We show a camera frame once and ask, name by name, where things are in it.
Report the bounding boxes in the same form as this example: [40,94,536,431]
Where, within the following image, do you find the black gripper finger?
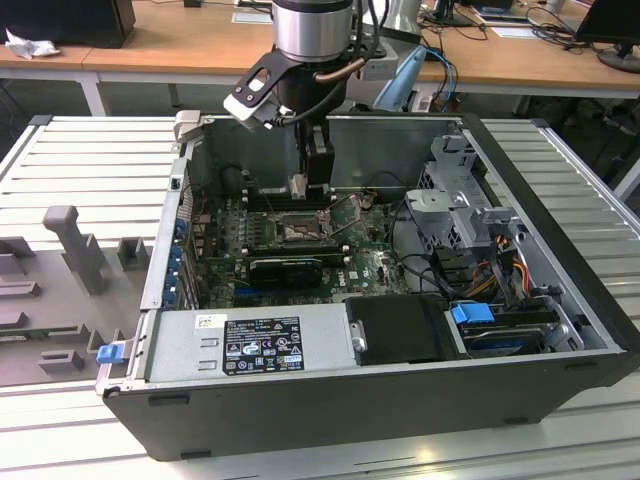
[295,119,308,177]
[305,124,334,194]

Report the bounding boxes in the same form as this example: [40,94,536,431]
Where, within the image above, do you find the metal socket cover frame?
[324,192,370,239]

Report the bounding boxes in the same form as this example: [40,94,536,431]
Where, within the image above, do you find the metal locking lever wire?
[332,194,371,240]
[242,169,277,215]

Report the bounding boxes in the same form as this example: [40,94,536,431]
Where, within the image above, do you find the black RAM slot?
[244,189,336,196]
[244,200,336,207]
[247,238,340,250]
[244,205,336,212]
[244,194,336,202]

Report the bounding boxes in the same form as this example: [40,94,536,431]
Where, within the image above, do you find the CPU socket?
[269,207,337,244]

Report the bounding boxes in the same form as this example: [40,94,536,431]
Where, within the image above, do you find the pale blue teach pendant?
[372,43,432,114]

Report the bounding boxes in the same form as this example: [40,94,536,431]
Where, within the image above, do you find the white paper sheet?
[232,9,274,25]
[474,12,539,39]

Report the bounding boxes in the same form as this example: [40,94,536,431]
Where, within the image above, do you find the green RAM stick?
[248,248,347,266]

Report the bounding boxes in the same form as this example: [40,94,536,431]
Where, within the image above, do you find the green motherboard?
[187,189,431,311]

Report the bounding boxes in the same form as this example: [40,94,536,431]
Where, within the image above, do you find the black graphics card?
[247,256,325,290]

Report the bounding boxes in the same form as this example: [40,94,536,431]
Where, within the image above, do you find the silver metal drive cage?
[403,132,531,251]

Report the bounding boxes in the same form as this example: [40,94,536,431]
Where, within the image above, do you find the wooden desk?
[0,0,640,119]

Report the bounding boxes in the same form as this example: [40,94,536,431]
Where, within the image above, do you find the black monitor stand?
[422,0,476,29]

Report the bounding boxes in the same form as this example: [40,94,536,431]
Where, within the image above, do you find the black plastic shroud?
[344,293,454,366]

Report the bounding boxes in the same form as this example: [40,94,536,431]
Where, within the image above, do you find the hard disk blue carrier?
[447,299,564,359]

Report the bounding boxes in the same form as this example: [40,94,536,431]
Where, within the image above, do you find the silver power supply unit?
[124,302,369,389]

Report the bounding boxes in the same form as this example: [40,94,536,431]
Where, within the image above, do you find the black computer tower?
[0,0,137,50]

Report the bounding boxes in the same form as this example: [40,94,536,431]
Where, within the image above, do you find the black open PC case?
[94,110,640,462]

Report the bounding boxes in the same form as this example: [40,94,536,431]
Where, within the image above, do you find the blue plastic latch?
[96,343,125,365]

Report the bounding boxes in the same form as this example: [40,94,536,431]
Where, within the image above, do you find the crumpled white paper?
[4,28,61,60]

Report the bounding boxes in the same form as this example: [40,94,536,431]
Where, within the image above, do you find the black computer monitor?
[574,0,640,74]

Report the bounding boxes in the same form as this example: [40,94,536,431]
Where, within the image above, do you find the grey parts rack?
[0,204,156,389]

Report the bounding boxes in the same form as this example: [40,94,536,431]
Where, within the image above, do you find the brown gripper cable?
[312,54,371,86]

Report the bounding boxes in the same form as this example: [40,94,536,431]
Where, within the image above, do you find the black camera bracket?
[232,49,301,109]

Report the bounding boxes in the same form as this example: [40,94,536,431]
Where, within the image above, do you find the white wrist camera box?
[222,89,284,134]

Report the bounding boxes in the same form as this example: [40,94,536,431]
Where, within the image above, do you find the black sleeved wire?
[391,197,451,301]

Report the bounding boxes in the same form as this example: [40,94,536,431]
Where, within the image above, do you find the light grey case handle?
[172,110,215,151]

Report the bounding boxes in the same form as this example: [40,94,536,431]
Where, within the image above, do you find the blue cable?
[424,47,459,111]

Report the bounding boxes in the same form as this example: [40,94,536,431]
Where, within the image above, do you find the yellow red power wires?
[464,234,534,301]

